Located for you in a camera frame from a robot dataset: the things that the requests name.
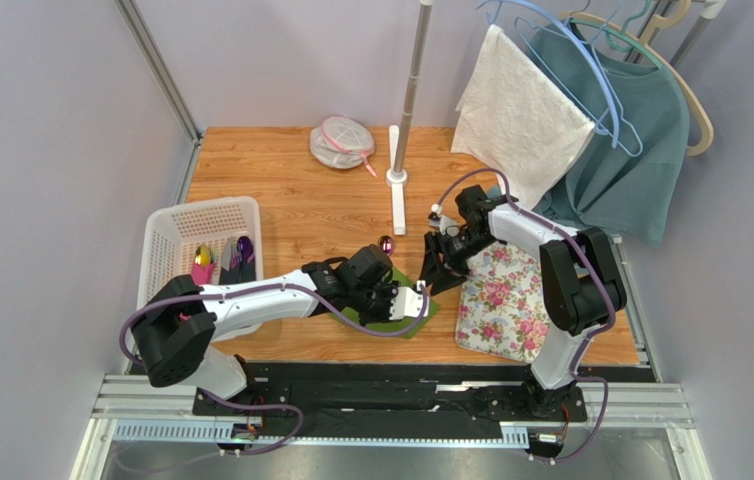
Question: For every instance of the gold spoon in basket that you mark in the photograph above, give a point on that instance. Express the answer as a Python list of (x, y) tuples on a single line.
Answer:
[(204, 256)]

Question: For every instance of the blue wire hanger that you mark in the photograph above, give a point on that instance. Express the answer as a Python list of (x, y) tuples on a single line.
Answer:
[(605, 90)]

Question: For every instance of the floral pattern tray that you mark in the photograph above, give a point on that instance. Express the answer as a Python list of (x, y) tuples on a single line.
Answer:
[(501, 310)]

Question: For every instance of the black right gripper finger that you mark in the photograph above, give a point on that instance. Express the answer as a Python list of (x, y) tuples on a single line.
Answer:
[(446, 276), (433, 265)]

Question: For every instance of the green hanger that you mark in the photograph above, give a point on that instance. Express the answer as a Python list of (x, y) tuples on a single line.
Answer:
[(606, 27)]

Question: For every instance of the white mesh laundry bag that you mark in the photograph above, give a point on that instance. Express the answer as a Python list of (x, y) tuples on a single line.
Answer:
[(342, 143)]

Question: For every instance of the wooden hanger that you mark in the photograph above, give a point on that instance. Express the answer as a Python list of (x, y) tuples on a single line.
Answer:
[(697, 111)]

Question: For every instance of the dark cutlery pouch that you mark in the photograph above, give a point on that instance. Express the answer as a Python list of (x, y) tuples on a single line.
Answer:
[(232, 272)]

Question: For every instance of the white towel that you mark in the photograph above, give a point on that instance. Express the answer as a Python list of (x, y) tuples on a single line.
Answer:
[(513, 118)]

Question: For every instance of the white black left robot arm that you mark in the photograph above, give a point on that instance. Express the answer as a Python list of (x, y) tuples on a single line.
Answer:
[(172, 336)]

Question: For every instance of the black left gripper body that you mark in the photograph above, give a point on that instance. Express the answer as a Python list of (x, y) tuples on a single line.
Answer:
[(372, 304)]

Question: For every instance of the teal t-shirt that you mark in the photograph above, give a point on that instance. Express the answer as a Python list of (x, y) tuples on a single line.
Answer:
[(605, 188)]

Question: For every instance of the purple spoon in basket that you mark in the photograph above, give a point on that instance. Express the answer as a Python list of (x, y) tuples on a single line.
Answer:
[(244, 250)]

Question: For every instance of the white plastic basket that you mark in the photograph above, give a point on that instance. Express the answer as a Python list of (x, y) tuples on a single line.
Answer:
[(173, 234)]

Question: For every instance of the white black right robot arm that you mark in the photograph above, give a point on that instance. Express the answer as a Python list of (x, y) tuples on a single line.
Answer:
[(582, 288)]

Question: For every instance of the grey pole with white base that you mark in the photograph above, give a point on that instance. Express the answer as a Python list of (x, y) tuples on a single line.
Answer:
[(398, 135)]

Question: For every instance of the pink napkin in basket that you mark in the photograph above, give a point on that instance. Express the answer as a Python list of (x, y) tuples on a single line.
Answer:
[(202, 274)]

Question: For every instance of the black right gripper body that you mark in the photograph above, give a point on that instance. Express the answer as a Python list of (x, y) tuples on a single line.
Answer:
[(446, 250)]

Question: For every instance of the rainbow metallic spoon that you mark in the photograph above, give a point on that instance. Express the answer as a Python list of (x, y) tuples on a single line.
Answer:
[(387, 244)]

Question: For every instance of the green paper napkin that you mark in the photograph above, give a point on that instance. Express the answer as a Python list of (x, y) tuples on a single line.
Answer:
[(405, 327)]

